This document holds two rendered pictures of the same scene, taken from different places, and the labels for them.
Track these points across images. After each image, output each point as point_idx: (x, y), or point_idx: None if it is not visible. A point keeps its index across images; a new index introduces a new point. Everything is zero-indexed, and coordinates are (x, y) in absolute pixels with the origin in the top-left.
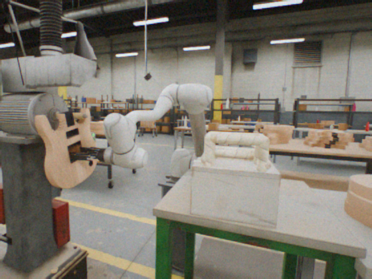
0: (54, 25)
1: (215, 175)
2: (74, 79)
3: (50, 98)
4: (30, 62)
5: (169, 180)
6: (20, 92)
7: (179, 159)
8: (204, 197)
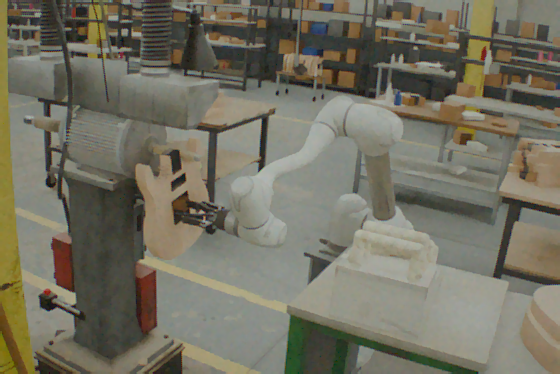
0: (162, 31)
1: (360, 279)
2: (191, 119)
3: (144, 123)
4: (127, 82)
5: (324, 248)
6: (101, 109)
7: (345, 215)
8: (347, 300)
